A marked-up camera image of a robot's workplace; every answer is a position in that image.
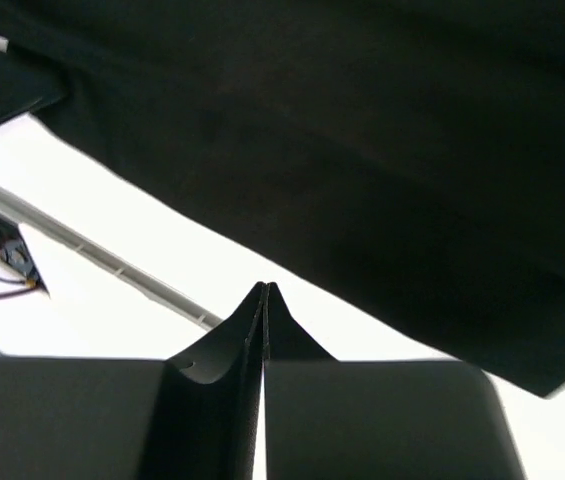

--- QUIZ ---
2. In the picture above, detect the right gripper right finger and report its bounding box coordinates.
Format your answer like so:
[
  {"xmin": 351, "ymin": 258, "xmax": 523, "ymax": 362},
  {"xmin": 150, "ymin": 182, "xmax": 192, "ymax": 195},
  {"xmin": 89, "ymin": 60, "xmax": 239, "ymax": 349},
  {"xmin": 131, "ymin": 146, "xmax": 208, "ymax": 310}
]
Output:
[{"xmin": 263, "ymin": 283, "xmax": 335, "ymax": 361}]

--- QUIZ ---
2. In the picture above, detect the black skirt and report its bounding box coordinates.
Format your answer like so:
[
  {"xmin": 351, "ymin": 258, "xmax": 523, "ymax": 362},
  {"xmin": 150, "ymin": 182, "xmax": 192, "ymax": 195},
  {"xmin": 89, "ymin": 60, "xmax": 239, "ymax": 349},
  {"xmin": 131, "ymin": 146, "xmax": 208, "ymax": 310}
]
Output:
[{"xmin": 0, "ymin": 1, "xmax": 565, "ymax": 395}]

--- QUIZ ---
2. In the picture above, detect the front aluminium rail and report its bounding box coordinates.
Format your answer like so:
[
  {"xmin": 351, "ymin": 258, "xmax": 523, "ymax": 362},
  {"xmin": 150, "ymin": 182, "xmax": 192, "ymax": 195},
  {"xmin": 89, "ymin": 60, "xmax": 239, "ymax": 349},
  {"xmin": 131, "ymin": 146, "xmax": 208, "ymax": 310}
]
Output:
[{"xmin": 0, "ymin": 187, "xmax": 223, "ymax": 330}]

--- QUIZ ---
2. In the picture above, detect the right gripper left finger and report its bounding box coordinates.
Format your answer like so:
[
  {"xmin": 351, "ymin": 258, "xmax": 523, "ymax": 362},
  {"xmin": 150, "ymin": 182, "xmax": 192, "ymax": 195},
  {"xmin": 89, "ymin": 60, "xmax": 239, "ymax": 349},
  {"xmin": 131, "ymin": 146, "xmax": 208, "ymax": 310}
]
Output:
[{"xmin": 137, "ymin": 283, "xmax": 267, "ymax": 480}]

